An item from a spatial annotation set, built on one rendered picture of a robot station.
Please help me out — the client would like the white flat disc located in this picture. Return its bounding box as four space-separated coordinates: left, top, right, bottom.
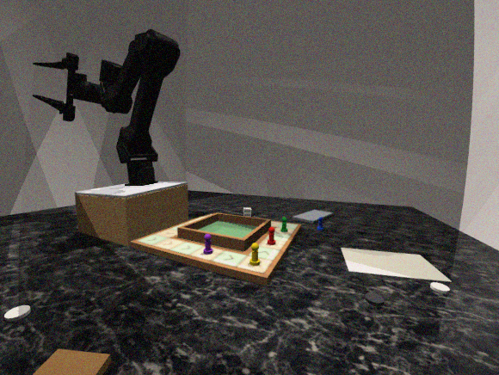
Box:
4 305 31 322
430 282 450 294

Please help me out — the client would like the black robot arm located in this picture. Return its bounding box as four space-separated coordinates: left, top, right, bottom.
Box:
96 29 180 186

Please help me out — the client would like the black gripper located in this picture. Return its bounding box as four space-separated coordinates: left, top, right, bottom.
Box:
33 52 98 121

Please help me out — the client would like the red pawn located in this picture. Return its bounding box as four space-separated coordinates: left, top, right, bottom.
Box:
268 227 275 245

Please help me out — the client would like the green game pawn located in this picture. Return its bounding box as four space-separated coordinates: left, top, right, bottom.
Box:
280 218 287 233

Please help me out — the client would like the purple pawn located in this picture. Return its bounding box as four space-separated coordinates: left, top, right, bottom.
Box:
204 234 213 255

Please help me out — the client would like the olive yellow pawn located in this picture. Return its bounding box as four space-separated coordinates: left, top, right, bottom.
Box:
249 243 260 266

